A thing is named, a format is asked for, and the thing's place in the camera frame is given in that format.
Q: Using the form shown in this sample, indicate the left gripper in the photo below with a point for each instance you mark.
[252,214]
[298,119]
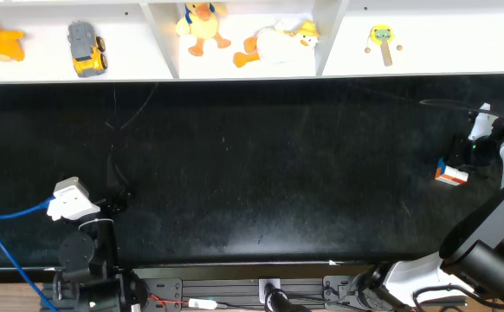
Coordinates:
[115,204]

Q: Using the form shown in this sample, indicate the grey and yellow toy truck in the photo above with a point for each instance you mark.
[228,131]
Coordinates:
[85,50]

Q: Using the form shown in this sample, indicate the yellow rubber duck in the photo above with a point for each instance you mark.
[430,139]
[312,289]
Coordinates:
[1,41]

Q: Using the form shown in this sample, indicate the yellow wooden rattle drum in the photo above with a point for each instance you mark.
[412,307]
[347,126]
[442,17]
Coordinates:
[383,37]

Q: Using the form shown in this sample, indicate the many-coloured puzzle cube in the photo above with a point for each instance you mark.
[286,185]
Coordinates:
[450,174]

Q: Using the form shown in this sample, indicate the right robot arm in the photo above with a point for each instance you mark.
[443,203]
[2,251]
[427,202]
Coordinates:
[486,234]

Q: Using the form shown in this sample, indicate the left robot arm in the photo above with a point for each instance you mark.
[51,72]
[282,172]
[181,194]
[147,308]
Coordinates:
[76,250]

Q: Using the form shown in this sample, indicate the white shelf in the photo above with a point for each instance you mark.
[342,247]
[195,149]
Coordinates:
[139,52]

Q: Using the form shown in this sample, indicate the yellow plush duck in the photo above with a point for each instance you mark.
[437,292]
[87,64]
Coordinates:
[204,26]

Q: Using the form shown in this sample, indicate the white plush duck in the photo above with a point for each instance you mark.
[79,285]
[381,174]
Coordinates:
[280,45]

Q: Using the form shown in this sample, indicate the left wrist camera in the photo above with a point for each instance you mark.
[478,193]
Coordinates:
[72,199]

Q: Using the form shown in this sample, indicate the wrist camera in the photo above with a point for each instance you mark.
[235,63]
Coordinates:
[481,123]
[72,199]

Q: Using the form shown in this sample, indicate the mounting rail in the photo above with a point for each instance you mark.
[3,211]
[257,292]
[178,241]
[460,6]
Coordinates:
[234,288]

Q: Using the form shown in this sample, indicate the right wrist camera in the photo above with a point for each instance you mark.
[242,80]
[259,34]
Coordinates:
[481,123]

